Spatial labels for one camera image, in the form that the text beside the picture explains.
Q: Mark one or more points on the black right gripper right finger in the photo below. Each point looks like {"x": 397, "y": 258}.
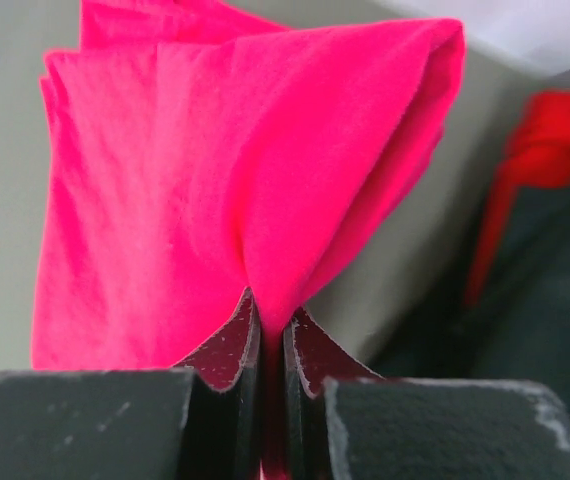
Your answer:
{"x": 346, "y": 422}

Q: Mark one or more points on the black folded t shirt top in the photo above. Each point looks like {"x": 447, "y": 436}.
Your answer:
{"x": 520, "y": 326}

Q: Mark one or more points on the red folded t shirt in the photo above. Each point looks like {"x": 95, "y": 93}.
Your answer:
{"x": 538, "y": 156}

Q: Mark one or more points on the pink t shirt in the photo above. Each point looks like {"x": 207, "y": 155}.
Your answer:
{"x": 198, "y": 151}

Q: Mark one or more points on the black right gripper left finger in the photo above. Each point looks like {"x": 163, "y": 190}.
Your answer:
{"x": 196, "y": 420}

